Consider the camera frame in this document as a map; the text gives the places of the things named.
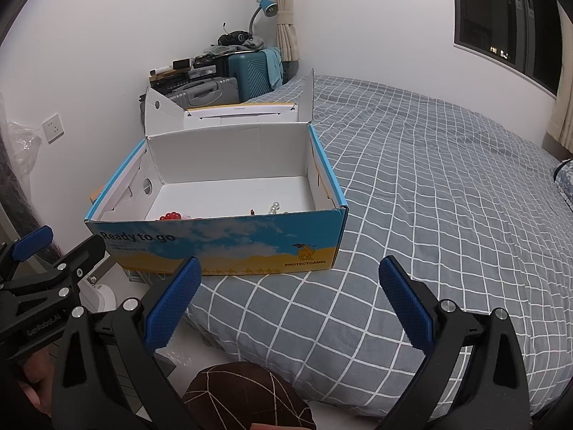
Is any beige curtain beside window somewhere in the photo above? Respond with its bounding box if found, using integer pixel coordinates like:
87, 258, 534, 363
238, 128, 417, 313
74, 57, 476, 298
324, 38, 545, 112
541, 0, 573, 159

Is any cluttered wooden rack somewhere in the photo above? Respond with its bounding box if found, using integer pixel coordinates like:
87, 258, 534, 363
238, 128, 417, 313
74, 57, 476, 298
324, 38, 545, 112
149, 56, 220, 95

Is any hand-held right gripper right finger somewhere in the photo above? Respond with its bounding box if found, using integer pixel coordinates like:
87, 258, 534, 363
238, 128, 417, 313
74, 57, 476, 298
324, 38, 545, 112
376, 255, 533, 430

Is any blue white patterned pillow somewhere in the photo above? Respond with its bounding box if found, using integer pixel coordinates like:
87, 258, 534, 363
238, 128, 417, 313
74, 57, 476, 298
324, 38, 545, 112
552, 159, 573, 207

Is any dark clutter pile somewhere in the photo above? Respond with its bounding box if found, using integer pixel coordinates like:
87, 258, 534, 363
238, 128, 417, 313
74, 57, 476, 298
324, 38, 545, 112
203, 30, 269, 57

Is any white wall outlet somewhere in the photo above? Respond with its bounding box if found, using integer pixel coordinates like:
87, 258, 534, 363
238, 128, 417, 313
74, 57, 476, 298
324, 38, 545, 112
42, 113, 64, 144

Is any grey checked bed sheet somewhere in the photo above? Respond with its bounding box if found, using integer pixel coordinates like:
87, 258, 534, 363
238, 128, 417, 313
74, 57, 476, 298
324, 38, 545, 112
186, 75, 573, 422

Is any light blue cloth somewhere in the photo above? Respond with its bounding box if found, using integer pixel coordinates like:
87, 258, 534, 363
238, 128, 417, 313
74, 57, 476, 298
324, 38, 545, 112
262, 47, 285, 89

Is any black plastic-wrapped roll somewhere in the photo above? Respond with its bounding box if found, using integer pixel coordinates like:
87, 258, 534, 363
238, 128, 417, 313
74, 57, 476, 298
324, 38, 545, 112
0, 119, 63, 263

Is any grey suitcase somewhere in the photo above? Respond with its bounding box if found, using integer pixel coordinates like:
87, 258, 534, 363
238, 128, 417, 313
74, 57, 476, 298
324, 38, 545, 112
165, 76, 240, 109

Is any person's left hand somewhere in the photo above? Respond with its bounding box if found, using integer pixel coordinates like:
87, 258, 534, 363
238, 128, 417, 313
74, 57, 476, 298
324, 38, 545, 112
18, 360, 57, 389

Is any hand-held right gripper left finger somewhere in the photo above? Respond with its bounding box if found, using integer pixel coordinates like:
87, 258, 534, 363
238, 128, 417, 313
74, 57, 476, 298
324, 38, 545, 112
51, 256, 202, 430

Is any white plastic floor object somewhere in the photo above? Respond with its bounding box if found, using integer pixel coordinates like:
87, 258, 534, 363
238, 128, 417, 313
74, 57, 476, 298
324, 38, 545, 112
78, 278, 119, 315

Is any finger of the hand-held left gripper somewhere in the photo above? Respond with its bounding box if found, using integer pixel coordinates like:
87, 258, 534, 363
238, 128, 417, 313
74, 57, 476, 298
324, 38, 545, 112
0, 234, 107, 319
0, 226, 54, 290

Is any blue gooseneck desk lamp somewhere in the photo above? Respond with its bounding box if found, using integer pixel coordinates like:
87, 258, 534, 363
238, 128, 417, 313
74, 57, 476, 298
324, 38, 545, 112
248, 0, 279, 42

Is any blue yellow cardboard box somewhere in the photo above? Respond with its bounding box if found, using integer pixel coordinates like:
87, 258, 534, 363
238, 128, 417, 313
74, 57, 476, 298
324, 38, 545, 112
84, 68, 349, 276

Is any brown patterned cushion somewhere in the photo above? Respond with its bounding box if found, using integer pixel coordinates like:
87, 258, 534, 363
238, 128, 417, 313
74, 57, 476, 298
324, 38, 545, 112
183, 361, 312, 430

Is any beige curtain beside suitcase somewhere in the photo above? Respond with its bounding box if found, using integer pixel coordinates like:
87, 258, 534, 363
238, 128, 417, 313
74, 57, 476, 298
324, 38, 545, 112
267, 0, 300, 88

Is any teal suitcase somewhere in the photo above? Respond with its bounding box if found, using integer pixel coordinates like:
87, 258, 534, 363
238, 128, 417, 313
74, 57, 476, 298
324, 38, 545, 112
226, 47, 287, 104

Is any dark window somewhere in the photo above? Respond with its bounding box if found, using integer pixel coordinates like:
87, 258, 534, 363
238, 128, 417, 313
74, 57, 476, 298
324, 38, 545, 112
451, 0, 564, 96

